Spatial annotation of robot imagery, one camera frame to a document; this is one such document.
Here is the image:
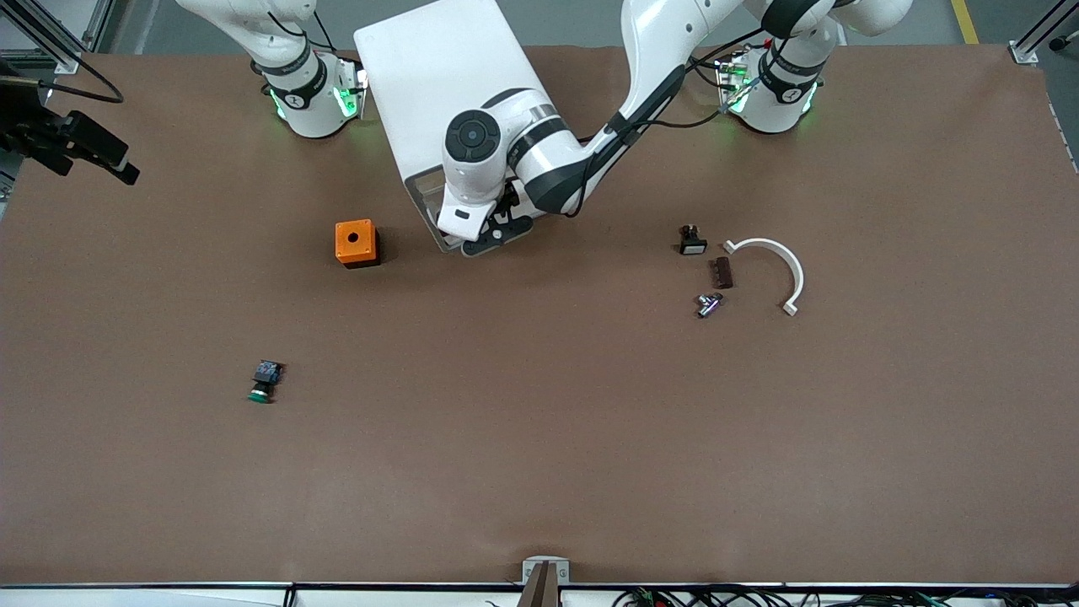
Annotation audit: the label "orange button enclosure box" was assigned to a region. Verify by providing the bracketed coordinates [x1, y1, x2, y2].
[335, 219, 381, 269]

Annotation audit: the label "green push button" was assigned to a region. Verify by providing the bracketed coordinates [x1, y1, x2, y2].
[247, 360, 285, 405]

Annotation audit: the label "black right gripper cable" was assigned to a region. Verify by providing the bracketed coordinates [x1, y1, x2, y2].
[46, 52, 126, 105]

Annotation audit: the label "aluminium frame profile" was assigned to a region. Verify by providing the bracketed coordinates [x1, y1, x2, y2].
[0, 0, 116, 75]
[1009, 0, 1079, 67]

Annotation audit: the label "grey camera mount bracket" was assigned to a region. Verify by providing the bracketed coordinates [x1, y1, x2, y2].
[521, 556, 571, 607]

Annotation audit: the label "tangled black cables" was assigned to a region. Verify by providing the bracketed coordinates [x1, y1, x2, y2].
[611, 584, 1079, 607]

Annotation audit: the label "black left arm base cable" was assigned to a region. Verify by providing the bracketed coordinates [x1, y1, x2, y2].
[687, 51, 734, 94]

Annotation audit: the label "white curved plastic clip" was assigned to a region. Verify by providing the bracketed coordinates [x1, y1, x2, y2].
[722, 238, 806, 318]

